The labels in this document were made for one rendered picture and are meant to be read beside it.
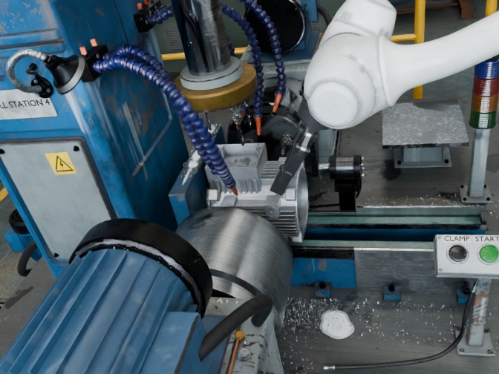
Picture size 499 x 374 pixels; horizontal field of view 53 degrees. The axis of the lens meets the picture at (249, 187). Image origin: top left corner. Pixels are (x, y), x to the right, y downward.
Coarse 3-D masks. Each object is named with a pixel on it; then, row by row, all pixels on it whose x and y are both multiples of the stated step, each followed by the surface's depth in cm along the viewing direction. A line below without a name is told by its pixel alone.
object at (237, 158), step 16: (224, 144) 118; (240, 144) 116; (256, 144) 115; (224, 160) 117; (240, 160) 114; (256, 160) 115; (208, 176) 112; (240, 176) 110; (256, 176) 109; (224, 192) 113; (240, 192) 112; (256, 192) 111
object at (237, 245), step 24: (192, 216) 95; (216, 216) 92; (240, 216) 92; (192, 240) 88; (216, 240) 86; (240, 240) 87; (264, 240) 90; (216, 264) 82; (240, 264) 83; (264, 264) 86; (288, 264) 93; (216, 288) 79; (240, 288) 81; (264, 288) 83; (288, 288) 92
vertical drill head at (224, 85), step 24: (192, 0) 89; (216, 0) 92; (192, 24) 92; (216, 24) 93; (192, 48) 95; (216, 48) 95; (192, 72) 99; (216, 72) 98; (240, 72) 99; (192, 96) 96; (216, 96) 95; (240, 96) 97; (240, 120) 102
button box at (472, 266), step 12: (444, 240) 89; (456, 240) 88; (468, 240) 88; (480, 240) 87; (492, 240) 87; (444, 252) 88; (468, 252) 87; (444, 264) 88; (456, 264) 87; (468, 264) 86; (480, 264) 86; (492, 264) 85; (444, 276) 90; (456, 276) 90; (468, 276) 89; (480, 276) 88; (492, 276) 87
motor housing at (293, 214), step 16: (272, 176) 111; (304, 176) 121; (272, 192) 110; (304, 192) 123; (240, 208) 110; (256, 208) 109; (288, 208) 109; (304, 208) 123; (288, 224) 110; (304, 224) 121
